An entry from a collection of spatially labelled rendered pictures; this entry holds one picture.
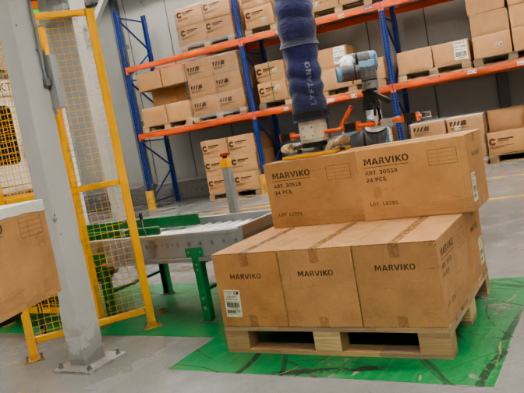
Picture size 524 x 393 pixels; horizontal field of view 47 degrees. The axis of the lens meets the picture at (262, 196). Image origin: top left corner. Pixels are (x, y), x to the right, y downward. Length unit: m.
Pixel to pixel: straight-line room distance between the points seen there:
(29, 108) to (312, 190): 1.64
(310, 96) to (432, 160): 0.83
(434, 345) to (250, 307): 0.95
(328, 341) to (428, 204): 0.91
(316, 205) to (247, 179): 8.40
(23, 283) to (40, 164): 1.14
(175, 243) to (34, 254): 1.53
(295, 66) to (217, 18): 8.49
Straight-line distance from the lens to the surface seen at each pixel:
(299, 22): 3.65
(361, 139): 4.47
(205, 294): 3.93
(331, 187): 3.50
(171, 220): 4.67
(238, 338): 3.31
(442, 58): 10.80
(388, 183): 3.37
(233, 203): 4.62
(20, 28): 3.63
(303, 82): 3.62
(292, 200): 3.62
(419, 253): 2.76
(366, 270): 2.86
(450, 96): 12.06
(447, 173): 3.27
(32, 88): 3.56
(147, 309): 4.13
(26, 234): 2.58
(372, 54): 4.23
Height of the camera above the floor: 1.12
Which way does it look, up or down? 6 degrees down
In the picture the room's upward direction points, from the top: 10 degrees counter-clockwise
